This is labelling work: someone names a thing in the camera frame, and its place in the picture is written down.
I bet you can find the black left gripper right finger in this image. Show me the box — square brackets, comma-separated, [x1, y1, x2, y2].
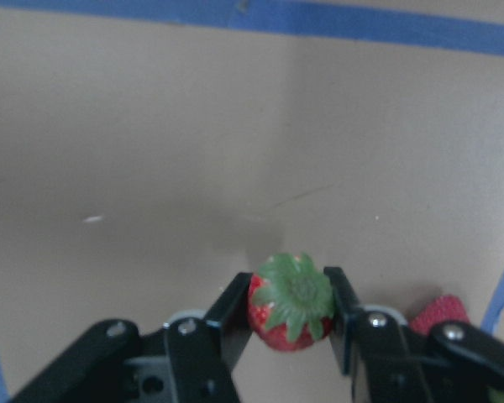
[323, 267, 504, 402]

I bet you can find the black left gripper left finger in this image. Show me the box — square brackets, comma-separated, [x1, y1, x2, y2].
[11, 273, 252, 402]

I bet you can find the red strawberry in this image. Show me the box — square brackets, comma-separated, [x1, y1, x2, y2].
[409, 295, 470, 336]
[247, 253, 335, 353]

